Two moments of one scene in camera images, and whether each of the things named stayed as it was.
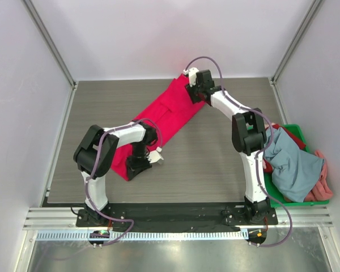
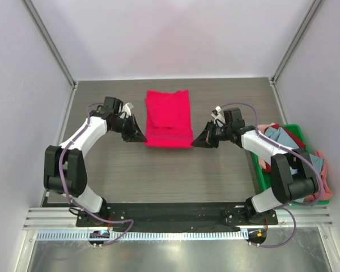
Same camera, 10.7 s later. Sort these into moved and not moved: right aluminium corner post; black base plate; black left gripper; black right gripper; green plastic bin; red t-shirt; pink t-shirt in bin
Moved: red t-shirt; black left gripper; black right gripper
Not moved: black base plate; right aluminium corner post; pink t-shirt in bin; green plastic bin
